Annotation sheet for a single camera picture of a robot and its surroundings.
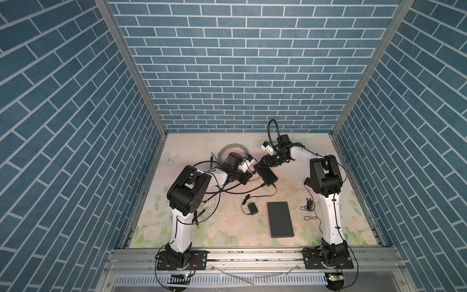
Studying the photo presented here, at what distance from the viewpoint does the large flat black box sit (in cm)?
81

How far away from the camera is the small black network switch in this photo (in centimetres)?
96

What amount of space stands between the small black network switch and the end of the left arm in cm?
12

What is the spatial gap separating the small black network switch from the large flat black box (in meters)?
0.12

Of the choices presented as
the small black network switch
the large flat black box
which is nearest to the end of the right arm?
the small black network switch

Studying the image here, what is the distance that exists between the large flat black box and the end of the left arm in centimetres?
18

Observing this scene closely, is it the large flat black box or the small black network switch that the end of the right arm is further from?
the large flat black box

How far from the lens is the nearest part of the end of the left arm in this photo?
81cm
